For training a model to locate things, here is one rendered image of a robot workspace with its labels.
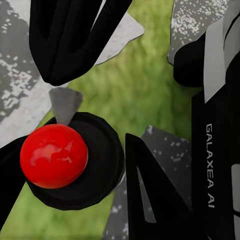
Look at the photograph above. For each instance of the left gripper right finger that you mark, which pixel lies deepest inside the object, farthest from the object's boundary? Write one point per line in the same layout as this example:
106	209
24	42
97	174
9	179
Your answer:
174	220

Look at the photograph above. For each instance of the insectifuge atomizer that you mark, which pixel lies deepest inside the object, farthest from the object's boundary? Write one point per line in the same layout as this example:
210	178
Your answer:
76	159

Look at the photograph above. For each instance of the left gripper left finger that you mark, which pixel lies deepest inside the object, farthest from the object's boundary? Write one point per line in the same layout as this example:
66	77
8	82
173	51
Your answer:
12	178

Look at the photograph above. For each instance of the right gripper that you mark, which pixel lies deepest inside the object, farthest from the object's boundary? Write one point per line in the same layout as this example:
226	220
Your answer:
66	37

